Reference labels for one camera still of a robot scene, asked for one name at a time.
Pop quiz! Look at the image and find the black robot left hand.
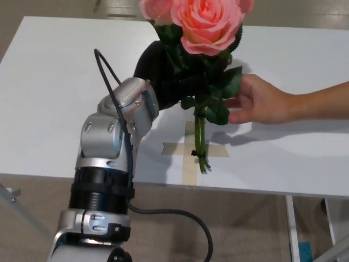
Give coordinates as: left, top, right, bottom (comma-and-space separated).
133, 40, 210, 111

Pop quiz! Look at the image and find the bare person hand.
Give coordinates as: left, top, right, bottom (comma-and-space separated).
225, 74, 297, 125

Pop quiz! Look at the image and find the pink rose bouquet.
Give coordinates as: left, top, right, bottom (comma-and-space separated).
139, 0, 256, 174

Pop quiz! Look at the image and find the bare person forearm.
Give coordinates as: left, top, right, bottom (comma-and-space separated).
288, 81, 349, 121

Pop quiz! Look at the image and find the long beige masking tape strip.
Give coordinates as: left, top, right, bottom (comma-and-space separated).
182, 121, 205, 186

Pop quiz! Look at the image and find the white table leg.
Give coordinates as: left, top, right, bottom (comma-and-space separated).
285, 195, 300, 262
323, 196, 338, 246

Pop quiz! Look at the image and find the teal floor marker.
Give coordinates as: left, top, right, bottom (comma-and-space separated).
298, 241, 311, 262

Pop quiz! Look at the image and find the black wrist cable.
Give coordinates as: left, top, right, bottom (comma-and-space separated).
94, 48, 213, 262

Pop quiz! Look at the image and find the grey metal frame bar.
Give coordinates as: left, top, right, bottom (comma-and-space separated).
316, 234, 349, 262
0, 183, 54, 241

